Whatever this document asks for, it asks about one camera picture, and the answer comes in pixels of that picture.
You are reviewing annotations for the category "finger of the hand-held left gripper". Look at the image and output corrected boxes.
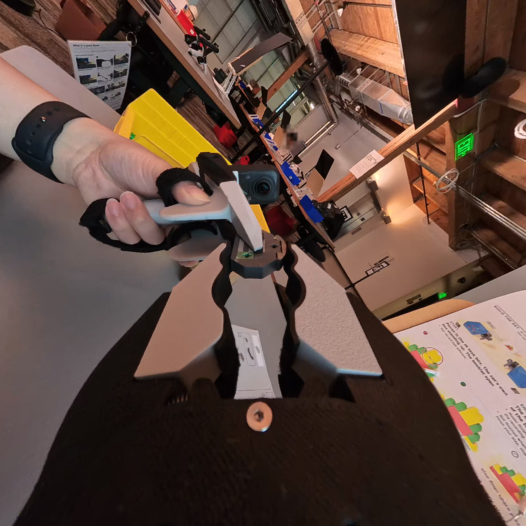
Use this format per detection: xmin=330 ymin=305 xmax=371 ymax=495
xmin=219 ymin=179 xmax=264 ymax=252

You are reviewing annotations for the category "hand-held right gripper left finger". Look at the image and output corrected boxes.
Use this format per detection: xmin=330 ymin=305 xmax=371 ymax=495
xmin=134 ymin=242 xmax=241 ymax=399

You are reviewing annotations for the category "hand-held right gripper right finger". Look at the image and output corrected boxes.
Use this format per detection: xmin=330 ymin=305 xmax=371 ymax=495
xmin=275 ymin=244 xmax=384 ymax=399

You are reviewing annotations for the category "grey desk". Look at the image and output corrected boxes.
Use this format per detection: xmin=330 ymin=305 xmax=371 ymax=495
xmin=0 ymin=45 xmax=286 ymax=526

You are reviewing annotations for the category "person's left hand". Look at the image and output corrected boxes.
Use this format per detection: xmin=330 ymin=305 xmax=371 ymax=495
xmin=51 ymin=119 xmax=212 ymax=268

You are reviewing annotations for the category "red crate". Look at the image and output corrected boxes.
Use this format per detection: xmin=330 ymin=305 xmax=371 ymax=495
xmin=214 ymin=122 xmax=238 ymax=149
xmin=266 ymin=205 xmax=297 ymax=238

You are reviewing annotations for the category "yellow plastic bin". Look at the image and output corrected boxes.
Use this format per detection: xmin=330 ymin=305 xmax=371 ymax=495
xmin=114 ymin=88 xmax=270 ymax=233

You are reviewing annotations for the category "row of blue parts bins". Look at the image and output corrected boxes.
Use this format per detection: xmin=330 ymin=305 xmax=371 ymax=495
xmin=238 ymin=80 xmax=325 ymax=222

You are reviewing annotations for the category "brick instruction booklet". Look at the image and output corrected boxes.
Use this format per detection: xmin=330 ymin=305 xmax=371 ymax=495
xmin=231 ymin=324 xmax=277 ymax=399

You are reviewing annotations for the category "cardboard box black flap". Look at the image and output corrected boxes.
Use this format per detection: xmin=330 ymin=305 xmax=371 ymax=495
xmin=306 ymin=149 xmax=334 ymax=187

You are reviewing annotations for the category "wooden clipboard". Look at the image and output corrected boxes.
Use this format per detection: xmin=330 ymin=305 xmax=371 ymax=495
xmin=382 ymin=299 xmax=475 ymax=334

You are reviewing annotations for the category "long wooden workbench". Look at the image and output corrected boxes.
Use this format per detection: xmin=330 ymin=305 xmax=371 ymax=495
xmin=127 ymin=0 xmax=243 ymax=128

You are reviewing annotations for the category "black white device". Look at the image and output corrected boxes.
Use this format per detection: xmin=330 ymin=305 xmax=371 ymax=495
xmin=184 ymin=27 xmax=220 ymax=64

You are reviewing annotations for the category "black tilted board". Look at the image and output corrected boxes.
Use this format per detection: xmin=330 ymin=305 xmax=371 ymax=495
xmin=230 ymin=33 xmax=293 ymax=70

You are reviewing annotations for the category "white paper notice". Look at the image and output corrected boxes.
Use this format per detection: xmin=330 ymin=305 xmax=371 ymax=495
xmin=349 ymin=150 xmax=385 ymax=179

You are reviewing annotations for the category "printed photo guide sheet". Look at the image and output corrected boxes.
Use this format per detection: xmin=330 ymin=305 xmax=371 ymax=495
xmin=68 ymin=40 xmax=132 ymax=111

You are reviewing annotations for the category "colourful printed instruction sheet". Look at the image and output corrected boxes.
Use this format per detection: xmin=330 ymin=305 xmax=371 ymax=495
xmin=394 ymin=290 xmax=526 ymax=523

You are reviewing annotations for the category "black round pendant lamp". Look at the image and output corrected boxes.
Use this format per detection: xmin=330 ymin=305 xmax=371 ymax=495
xmin=321 ymin=38 xmax=344 ymax=76
xmin=464 ymin=58 xmax=508 ymax=98

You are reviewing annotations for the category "wooden beam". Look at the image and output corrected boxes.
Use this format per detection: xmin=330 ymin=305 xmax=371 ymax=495
xmin=316 ymin=99 xmax=459 ymax=202

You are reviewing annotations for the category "pale grey panel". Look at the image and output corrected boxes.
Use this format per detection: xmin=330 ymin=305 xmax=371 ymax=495
xmin=452 ymin=267 xmax=526 ymax=305

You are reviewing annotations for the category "black wrist watch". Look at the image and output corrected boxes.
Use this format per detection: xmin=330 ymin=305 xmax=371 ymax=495
xmin=12 ymin=101 xmax=91 ymax=183

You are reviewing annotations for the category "green exit sign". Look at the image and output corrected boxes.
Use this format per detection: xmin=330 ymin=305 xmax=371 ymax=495
xmin=454 ymin=131 xmax=475 ymax=162

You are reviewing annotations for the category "black hanging panel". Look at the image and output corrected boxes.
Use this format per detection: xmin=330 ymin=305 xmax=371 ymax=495
xmin=392 ymin=0 xmax=469 ymax=129

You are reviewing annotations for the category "round metal duct pipe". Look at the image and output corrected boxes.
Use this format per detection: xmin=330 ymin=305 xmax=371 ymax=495
xmin=306 ymin=39 xmax=339 ymax=126

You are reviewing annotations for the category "metal air duct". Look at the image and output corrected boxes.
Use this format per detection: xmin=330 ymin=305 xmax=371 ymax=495
xmin=337 ymin=74 xmax=413 ymax=124

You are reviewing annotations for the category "metal ceiling rail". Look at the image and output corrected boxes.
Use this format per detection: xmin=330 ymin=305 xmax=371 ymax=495
xmin=405 ymin=150 xmax=526 ymax=243

